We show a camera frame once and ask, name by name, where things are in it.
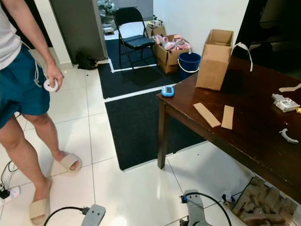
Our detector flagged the black floor mat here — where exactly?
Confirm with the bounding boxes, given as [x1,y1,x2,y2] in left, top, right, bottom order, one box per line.
[96,64,179,100]
[104,87,207,171]
[104,38,158,72]

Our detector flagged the long cardboard strip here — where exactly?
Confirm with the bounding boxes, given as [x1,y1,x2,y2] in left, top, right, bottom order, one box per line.
[193,102,222,128]

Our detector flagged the grey curved plastic clip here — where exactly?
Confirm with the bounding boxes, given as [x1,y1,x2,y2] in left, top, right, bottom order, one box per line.
[280,128,299,144]

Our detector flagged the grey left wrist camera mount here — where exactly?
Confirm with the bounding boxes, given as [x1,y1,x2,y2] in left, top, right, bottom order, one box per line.
[81,204,107,226]

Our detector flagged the short cardboard strip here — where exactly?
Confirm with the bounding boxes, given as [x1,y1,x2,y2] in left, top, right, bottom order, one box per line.
[221,105,235,130]

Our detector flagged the small cardboard box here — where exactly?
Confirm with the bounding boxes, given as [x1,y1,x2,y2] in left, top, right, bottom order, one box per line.
[145,20,166,38]

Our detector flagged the black bag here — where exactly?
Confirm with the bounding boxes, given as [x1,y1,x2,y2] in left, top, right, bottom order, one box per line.
[75,52,98,70]

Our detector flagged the person in teal shorts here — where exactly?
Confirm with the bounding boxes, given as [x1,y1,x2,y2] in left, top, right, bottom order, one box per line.
[0,0,83,226]

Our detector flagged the white tape roll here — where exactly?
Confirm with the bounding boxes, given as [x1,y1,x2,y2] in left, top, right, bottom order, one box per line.
[44,79,59,92]

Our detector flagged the white power strip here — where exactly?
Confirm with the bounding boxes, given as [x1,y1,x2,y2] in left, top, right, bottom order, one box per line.
[0,186,22,204]

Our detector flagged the person's left hand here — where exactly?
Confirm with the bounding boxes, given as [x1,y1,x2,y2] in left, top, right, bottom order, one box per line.
[44,64,64,92]

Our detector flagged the curved cardboard scrap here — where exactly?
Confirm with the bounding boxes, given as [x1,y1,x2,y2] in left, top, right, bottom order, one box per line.
[278,84,301,93]

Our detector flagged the brown moulded pulp tray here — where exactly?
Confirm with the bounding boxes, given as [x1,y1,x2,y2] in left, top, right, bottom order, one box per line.
[232,177,298,226]

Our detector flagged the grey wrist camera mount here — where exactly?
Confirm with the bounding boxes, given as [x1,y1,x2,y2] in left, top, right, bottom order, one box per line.
[81,204,107,226]
[183,189,205,226]

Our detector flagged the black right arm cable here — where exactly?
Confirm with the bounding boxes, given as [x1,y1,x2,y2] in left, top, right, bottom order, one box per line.
[186,191,233,226]

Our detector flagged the dark wooden table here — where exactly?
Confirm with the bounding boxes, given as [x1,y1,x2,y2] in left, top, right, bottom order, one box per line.
[157,59,301,190]

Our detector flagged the grey door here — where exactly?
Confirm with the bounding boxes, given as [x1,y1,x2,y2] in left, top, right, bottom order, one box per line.
[49,0,108,64]

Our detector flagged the blue bucket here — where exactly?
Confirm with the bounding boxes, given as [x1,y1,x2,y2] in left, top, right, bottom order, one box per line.
[178,52,202,81]

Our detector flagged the grey boxed gadget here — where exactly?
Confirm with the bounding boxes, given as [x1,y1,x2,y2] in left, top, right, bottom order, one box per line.
[271,93,301,113]

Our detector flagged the white strap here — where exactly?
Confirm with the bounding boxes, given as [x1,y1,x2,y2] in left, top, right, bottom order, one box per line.
[233,42,253,72]

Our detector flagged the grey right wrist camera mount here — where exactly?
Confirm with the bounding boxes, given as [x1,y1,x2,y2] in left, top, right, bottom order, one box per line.
[183,189,205,226]

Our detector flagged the black folding chair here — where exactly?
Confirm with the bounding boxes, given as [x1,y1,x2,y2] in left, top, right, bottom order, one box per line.
[114,7,158,71]

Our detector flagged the tall open cardboard box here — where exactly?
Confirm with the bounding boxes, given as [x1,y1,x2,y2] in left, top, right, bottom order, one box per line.
[196,29,235,91]

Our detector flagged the beige slipper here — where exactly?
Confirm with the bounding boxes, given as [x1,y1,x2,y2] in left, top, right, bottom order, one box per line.
[29,198,51,226]
[59,153,82,173]

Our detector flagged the pink white packaged goods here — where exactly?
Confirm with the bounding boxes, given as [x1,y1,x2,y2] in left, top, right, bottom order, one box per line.
[154,34,191,51]

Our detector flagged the blue digital timer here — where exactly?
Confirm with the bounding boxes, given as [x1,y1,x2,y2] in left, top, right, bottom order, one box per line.
[161,85,175,98]

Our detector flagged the cardboard box of pink goods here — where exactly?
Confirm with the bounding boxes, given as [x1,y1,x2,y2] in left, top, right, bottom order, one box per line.
[153,34,191,74]

